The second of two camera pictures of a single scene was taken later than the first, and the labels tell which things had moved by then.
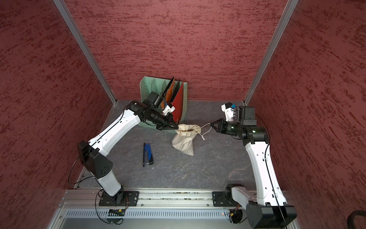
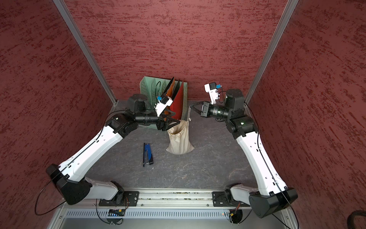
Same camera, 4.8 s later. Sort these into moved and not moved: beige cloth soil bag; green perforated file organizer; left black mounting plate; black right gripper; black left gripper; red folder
Moved: beige cloth soil bag; black right gripper
Not moved: green perforated file organizer; left black mounting plate; red folder; black left gripper
